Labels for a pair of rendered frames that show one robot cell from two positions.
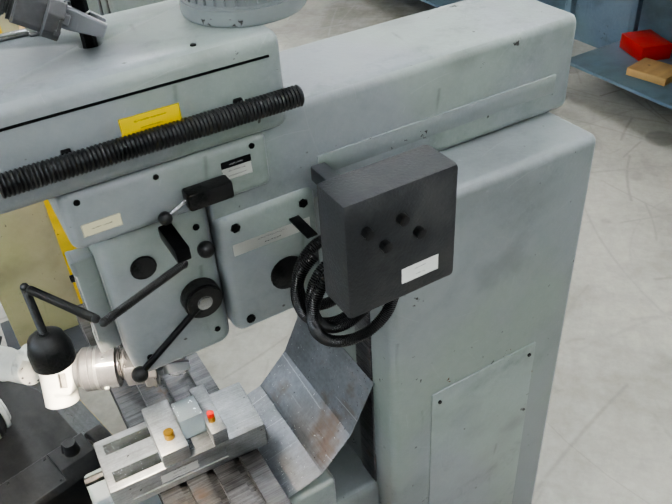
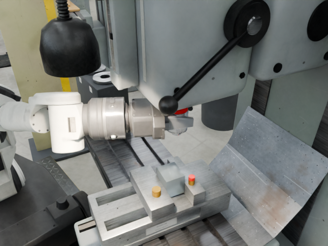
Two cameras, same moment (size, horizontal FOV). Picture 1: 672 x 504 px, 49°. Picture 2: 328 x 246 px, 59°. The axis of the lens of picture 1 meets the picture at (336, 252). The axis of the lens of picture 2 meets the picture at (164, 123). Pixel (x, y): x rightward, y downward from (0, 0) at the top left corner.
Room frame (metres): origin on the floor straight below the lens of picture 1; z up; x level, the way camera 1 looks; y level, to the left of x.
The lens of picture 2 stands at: (0.52, 0.36, 1.57)
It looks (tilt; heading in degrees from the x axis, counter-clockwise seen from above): 33 degrees down; 1
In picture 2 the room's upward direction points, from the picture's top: straight up
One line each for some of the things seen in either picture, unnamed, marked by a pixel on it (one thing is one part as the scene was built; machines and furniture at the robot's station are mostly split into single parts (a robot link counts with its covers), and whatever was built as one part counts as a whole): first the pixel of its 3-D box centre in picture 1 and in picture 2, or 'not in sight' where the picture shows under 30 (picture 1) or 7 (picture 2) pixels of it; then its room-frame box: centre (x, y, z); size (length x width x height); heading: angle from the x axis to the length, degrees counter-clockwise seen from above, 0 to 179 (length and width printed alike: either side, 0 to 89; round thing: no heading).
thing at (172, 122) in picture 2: (173, 367); (178, 123); (1.02, 0.33, 1.24); 0.06 x 0.02 x 0.03; 97
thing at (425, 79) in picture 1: (378, 96); not in sight; (1.29, -0.10, 1.66); 0.80 x 0.23 x 0.20; 118
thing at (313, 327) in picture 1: (333, 279); not in sight; (1.01, 0.01, 1.45); 0.18 x 0.16 x 0.21; 118
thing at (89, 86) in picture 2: not in sight; (102, 95); (1.55, 0.62, 1.03); 0.22 x 0.12 x 0.20; 36
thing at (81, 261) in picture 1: (94, 300); (120, 24); (1.00, 0.43, 1.45); 0.04 x 0.04 x 0.21; 28
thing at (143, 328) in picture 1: (153, 266); (182, 1); (1.06, 0.33, 1.47); 0.21 x 0.19 x 0.32; 28
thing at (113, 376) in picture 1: (128, 364); (133, 118); (1.04, 0.43, 1.24); 0.13 x 0.12 x 0.10; 7
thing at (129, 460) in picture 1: (180, 437); (159, 197); (1.06, 0.38, 0.98); 0.35 x 0.15 x 0.11; 116
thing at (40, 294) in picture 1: (65, 305); not in sight; (0.83, 0.40, 1.58); 0.17 x 0.01 x 0.01; 56
